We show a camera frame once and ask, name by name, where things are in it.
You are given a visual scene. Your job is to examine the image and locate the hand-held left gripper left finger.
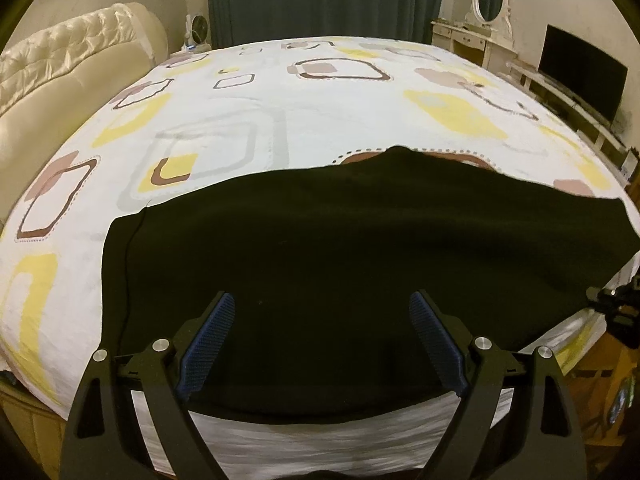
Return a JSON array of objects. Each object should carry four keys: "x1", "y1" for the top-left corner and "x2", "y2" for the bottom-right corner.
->
[{"x1": 59, "y1": 291, "x2": 237, "y2": 480}]

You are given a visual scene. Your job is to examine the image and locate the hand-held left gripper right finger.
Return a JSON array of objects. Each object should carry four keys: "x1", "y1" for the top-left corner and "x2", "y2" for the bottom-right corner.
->
[{"x1": 409, "y1": 289, "x2": 587, "y2": 480}]

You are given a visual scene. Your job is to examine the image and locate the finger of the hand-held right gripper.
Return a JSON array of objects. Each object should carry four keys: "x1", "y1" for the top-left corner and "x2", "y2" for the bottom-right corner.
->
[{"x1": 585, "y1": 285, "x2": 623, "y2": 313}]

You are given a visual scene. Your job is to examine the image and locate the black pants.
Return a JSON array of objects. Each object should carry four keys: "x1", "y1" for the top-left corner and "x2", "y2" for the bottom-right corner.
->
[{"x1": 100, "y1": 145, "x2": 640, "y2": 418}]

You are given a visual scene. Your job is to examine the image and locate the white television cabinet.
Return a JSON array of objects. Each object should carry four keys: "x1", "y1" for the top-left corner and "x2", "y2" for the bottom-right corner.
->
[{"x1": 505, "y1": 57, "x2": 640, "y2": 181}]

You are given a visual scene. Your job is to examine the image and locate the black flat television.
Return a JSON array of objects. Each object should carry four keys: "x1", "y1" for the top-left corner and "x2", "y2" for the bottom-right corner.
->
[{"x1": 537, "y1": 24, "x2": 629, "y2": 123}]

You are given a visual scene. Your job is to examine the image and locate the white patterned bed sheet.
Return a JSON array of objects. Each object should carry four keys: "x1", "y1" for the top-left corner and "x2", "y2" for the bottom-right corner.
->
[{"x1": 0, "y1": 36, "x2": 640, "y2": 466}]

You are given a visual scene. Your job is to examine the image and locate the white dressing table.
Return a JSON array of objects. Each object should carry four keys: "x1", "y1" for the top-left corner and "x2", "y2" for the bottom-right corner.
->
[{"x1": 431, "y1": 19, "x2": 518, "y2": 68}]

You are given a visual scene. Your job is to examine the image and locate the small white desk fan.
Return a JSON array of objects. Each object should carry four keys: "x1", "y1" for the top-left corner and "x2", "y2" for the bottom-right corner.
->
[{"x1": 182, "y1": 12, "x2": 213, "y2": 53}]

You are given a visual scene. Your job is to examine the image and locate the cream tufted headboard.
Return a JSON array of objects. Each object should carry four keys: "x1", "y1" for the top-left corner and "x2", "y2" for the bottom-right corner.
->
[{"x1": 0, "y1": 2, "x2": 168, "y2": 223}]

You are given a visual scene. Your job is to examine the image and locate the dark teal curtain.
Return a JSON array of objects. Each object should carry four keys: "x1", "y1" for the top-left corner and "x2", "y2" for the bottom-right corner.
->
[{"x1": 206, "y1": 0, "x2": 447, "y2": 48}]

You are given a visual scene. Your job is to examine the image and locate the wooden bed frame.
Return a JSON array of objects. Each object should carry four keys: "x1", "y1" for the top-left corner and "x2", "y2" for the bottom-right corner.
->
[{"x1": 0, "y1": 370, "x2": 68, "y2": 480}]

